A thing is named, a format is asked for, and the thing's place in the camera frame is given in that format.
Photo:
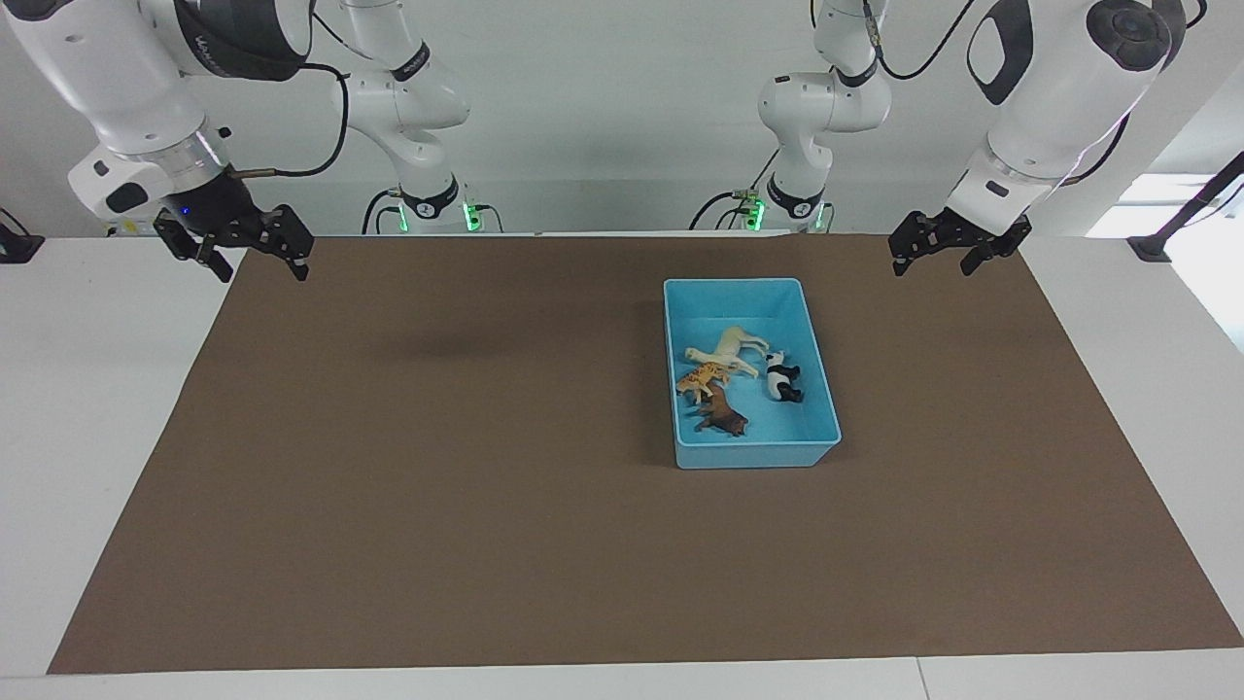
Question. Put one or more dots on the black clamp mount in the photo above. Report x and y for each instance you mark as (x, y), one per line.
(17, 245)

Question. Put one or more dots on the brown lion toy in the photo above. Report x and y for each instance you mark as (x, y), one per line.
(727, 416)

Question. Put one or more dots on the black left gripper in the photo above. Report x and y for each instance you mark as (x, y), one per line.
(962, 231)

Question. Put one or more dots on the black stand pole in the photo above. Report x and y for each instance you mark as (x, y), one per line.
(1191, 204)

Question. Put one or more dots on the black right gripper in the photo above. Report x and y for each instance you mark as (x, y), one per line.
(219, 209)

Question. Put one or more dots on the green lit base connector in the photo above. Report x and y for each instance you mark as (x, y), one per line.
(472, 216)
(753, 212)

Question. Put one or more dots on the orange striped tiger toy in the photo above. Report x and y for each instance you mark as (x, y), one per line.
(702, 379)

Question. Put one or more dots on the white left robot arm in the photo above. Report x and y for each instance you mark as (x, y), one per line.
(1059, 97)

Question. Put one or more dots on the cream camel toy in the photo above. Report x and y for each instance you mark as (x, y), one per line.
(727, 348)

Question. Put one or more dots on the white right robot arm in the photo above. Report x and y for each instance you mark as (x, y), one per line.
(107, 78)

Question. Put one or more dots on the black and white panda toy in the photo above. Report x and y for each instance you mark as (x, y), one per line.
(780, 381)

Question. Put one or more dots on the brown table mat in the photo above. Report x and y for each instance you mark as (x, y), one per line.
(486, 564)

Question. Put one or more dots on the light blue storage box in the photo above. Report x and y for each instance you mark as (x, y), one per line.
(758, 452)

